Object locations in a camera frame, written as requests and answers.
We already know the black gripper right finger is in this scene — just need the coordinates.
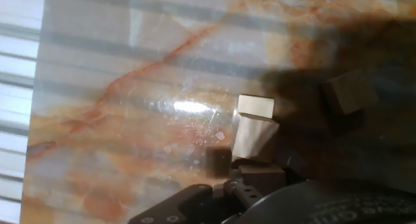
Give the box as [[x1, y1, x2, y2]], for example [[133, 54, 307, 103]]
[[285, 168, 305, 186]]

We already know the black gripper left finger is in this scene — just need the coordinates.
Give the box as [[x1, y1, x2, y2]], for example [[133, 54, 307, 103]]
[[127, 179, 264, 224]]

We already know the small wooden cube block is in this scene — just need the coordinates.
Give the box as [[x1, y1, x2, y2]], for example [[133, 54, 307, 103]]
[[231, 113, 281, 160], [237, 93, 275, 119], [239, 164, 287, 196], [320, 68, 380, 116]]

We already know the orange marble pattern sheet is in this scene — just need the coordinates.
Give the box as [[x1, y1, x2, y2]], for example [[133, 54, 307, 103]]
[[19, 0, 416, 224]]

